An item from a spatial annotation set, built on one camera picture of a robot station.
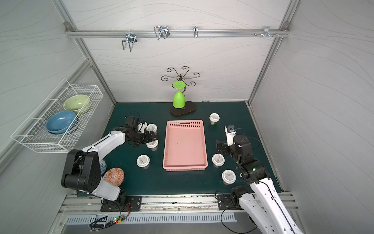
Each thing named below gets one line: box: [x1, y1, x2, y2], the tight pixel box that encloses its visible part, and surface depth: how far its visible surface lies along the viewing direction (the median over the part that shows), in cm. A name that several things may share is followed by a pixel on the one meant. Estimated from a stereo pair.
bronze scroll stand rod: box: [160, 66, 201, 98], surface depth 94 cm
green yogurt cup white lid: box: [208, 112, 221, 126], surface depth 104 cm
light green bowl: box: [63, 94, 92, 115], surface depth 73 cm
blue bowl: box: [45, 110, 76, 135], surface depth 65 cm
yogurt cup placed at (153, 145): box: [146, 139, 159, 152], surface depth 90 cm
